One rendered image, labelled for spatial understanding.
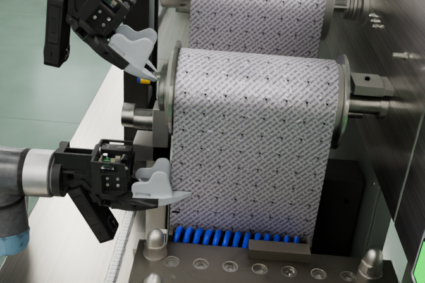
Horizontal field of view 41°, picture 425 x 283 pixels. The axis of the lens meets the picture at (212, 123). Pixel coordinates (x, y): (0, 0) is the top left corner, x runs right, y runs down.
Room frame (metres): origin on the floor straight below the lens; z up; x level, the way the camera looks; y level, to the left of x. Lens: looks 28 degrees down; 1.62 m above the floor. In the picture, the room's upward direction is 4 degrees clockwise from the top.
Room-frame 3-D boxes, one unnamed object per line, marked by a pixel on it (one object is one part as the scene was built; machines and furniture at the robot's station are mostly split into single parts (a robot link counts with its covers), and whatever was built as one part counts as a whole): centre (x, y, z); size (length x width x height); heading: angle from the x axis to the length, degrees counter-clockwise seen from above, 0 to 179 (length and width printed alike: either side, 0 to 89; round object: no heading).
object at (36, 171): (0.74, 0.26, 1.11); 0.08 x 0.05 x 0.08; 179
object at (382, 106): (0.79, -0.23, 1.25); 0.07 x 0.04 x 0.04; 89
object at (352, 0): (1.04, -0.23, 1.33); 0.07 x 0.07 x 0.07; 89
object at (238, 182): (0.74, -0.06, 1.12); 0.23 x 0.01 x 0.18; 89
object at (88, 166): (0.74, 0.18, 1.12); 0.12 x 0.08 x 0.09; 89
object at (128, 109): (0.83, 0.14, 1.18); 0.04 x 0.02 x 0.04; 179
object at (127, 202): (0.72, 0.12, 1.09); 0.09 x 0.05 x 0.02; 88
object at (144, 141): (0.83, 0.10, 1.05); 0.06 x 0.05 x 0.31; 89
